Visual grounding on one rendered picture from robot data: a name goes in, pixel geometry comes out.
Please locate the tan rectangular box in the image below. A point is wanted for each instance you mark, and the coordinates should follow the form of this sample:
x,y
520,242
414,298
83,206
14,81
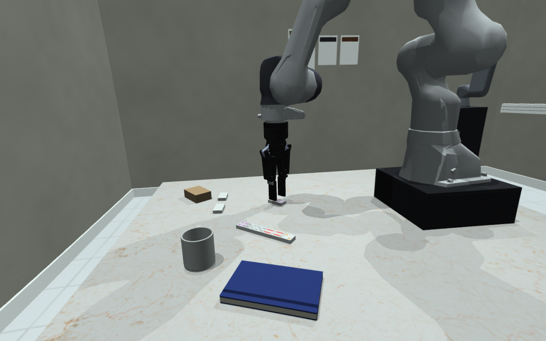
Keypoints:
x,y
197,194

